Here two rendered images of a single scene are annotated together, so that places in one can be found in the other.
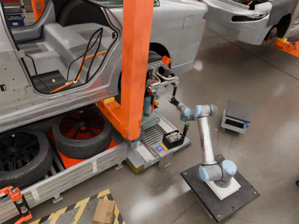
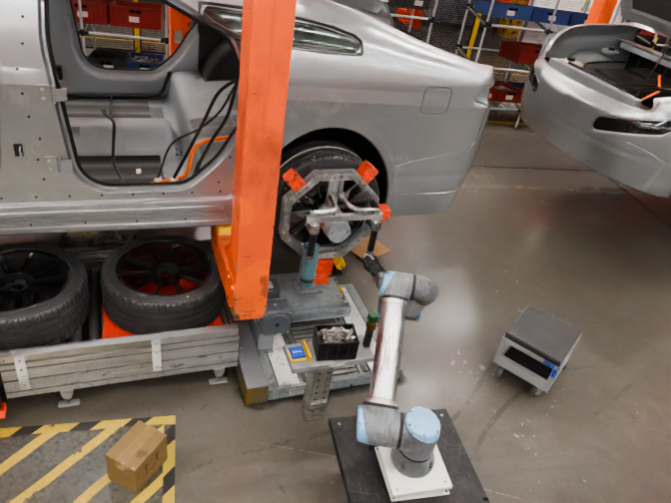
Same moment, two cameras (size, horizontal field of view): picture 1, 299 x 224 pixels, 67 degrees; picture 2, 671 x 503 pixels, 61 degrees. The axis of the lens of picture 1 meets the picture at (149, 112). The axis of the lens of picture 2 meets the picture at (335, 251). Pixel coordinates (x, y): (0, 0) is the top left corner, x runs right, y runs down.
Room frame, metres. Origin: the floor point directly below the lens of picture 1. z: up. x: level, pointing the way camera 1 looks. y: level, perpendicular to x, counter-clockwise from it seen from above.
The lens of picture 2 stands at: (-0.25, -0.84, 2.42)
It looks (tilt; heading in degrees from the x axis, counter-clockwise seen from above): 33 degrees down; 17
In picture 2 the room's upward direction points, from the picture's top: 10 degrees clockwise
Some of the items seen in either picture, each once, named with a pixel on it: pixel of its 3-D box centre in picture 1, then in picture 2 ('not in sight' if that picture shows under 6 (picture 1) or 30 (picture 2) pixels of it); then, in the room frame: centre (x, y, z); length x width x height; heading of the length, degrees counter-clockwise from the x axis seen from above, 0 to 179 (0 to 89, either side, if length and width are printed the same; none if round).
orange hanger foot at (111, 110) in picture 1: (114, 106); (235, 244); (1.99, 0.41, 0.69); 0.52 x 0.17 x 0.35; 42
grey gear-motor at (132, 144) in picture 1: (130, 130); (267, 309); (2.08, 0.22, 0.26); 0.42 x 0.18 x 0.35; 42
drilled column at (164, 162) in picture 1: (165, 158); (318, 385); (1.74, -0.27, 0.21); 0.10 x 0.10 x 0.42; 42
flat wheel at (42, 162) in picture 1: (15, 158); (18, 295); (1.35, 1.27, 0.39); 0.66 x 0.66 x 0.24
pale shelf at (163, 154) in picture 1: (171, 144); (329, 353); (1.76, -0.29, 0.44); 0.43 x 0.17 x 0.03; 132
